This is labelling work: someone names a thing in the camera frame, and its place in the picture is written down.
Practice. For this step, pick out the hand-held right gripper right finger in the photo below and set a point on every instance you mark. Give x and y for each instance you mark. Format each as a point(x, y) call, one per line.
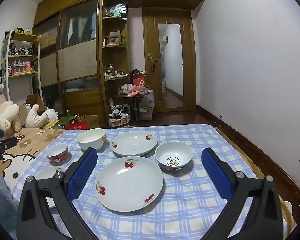
point(216, 177)

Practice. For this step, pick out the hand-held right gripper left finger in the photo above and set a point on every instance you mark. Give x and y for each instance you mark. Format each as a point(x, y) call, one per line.
point(82, 175)

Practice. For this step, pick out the white cherry print plate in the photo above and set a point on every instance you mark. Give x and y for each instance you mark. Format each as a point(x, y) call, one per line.
point(129, 183)
point(134, 143)

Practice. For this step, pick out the cream plush toy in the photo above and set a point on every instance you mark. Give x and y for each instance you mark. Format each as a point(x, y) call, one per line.
point(3, 115)

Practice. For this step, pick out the small red patterned bowl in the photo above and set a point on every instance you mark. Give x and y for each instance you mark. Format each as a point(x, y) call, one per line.
point(57, 152)

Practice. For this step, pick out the large white bowl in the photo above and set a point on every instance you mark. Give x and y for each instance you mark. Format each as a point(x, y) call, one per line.
point(90, 137)

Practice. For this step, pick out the white plush duck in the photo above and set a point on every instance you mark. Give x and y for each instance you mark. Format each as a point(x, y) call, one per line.
point(40, 117)

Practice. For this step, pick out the blue checked cloth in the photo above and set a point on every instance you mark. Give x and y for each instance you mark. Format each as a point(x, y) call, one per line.
point(190, 217)

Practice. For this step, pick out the open cardboard box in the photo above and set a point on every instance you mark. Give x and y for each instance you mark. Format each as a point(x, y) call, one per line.
point(33, 101)

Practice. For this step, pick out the red paper bag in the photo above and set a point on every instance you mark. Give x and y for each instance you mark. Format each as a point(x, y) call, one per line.
point(77, 125)

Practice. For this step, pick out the person's blue fleece clothing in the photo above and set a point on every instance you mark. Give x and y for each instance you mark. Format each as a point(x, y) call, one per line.
point(2, 205)

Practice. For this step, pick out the small cardboard box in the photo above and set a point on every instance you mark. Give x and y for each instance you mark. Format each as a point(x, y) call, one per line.
point(92, 121)

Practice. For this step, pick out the green bottle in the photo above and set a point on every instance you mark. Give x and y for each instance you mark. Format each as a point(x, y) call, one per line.
point(68, 113)

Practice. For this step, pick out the woven basket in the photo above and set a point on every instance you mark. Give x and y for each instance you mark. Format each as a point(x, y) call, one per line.
point(118, 121)

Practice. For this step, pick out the pink plush toy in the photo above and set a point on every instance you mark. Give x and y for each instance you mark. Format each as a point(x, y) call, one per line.
point(29, 67)

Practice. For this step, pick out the white shelf rack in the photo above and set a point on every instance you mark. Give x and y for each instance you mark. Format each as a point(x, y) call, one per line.
point(22, 57)

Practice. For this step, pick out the clear storage box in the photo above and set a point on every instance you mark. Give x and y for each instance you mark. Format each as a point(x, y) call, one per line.
point(145, 115)

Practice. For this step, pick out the row of small figurines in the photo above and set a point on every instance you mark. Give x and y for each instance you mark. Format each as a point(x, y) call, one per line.
point(21, 50)

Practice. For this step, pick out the small dark table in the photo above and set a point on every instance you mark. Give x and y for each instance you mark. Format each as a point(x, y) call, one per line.
point(137, 97)

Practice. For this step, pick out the white plastic bag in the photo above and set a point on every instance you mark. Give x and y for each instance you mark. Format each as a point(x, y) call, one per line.
point(148, 98)

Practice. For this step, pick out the red box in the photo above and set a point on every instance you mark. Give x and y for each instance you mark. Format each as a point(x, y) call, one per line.
point(139, 81)

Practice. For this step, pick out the wooden wardrobe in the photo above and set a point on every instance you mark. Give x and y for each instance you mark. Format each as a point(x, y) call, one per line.
point(77, 55)

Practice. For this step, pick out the wooden door with mirror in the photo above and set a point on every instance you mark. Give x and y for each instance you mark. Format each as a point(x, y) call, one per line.
point(170, 60)

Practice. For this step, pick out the metal teapot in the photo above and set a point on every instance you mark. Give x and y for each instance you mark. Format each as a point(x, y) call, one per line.
point(107, 12)

